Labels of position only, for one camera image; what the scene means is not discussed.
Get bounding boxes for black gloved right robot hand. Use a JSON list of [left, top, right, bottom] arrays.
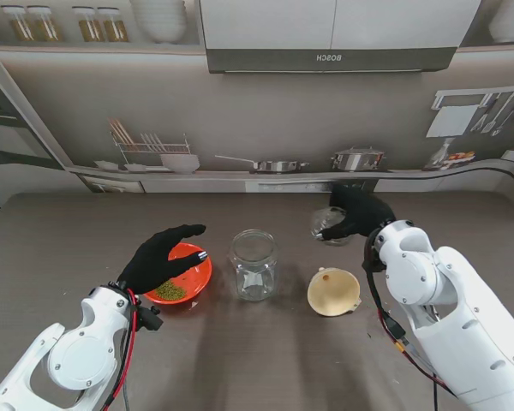
[[318, 183, 397, 241]]

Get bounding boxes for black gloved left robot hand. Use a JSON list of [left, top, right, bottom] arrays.
[[117, 223, 209, 296]]

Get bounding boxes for green mung beans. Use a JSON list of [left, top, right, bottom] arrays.
[[153, 280, 188, 301]]

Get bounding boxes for clear glass jar lid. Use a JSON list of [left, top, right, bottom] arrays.
[[310, 206, 352, 248]]

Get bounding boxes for orange plastic bowl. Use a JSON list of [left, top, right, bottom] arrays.
[[141, 242, 213, 306]]

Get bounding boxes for beige plastic funnel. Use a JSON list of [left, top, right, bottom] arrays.
[[307, 266, 363, 318]]

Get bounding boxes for clear glass jar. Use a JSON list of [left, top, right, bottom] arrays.
[[227, 229, 280, 302]]

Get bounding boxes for printed kitchen backdrop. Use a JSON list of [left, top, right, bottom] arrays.
[[0, 0, 514, 211]]

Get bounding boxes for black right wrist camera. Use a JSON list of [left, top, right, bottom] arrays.
[[362, 239, 385, 273]]

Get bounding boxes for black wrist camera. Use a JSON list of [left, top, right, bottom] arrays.
[[362, 239, 385, 273], [132, 304, 164, 331]]

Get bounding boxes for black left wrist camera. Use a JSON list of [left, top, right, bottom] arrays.
[[132, 304, 164, 331]]

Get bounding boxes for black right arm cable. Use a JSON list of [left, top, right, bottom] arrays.
[[362, 243, 459, 411]]

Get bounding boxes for red left arm cable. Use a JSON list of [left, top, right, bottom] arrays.
[[100, 287, 140, 411]]

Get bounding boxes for dark grey hanging cable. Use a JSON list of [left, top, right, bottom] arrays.
[[120, 333, 132, 411]]

